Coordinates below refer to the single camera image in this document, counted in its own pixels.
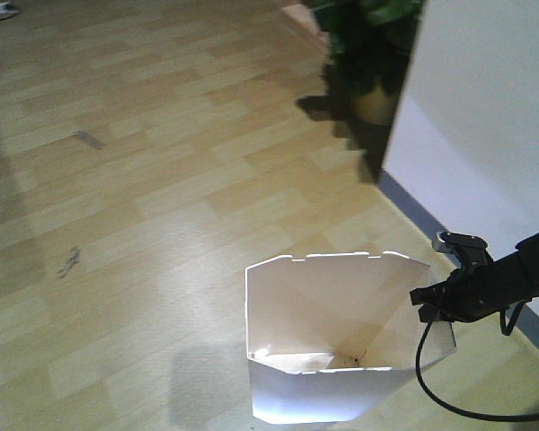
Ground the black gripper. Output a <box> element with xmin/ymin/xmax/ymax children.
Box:
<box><xmin>410</xmin><ymin>264</ymin><xmax>528</xmax><ymax>322</ymax></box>

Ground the white plastic trash bin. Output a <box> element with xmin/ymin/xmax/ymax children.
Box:
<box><xmin>245</xmin><ymin>251</ymin><xmax>456</xmax><ymax>425</ymax></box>

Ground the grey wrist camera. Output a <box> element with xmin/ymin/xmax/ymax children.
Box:
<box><xmin>431</xmin><ymin>231</ymin><xmax>493</xmax><ymax>270</ymax></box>

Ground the green potted plant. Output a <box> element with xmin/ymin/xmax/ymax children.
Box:
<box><xmin>296</xmin><ymin>1</ymin><xmax>425</xmax><ymax>182</ymax></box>

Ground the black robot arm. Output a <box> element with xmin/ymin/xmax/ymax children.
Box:
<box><xmin>410</xmin><ymin>231</ymin><xmax>539</xmax><ymax>323</ymax></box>

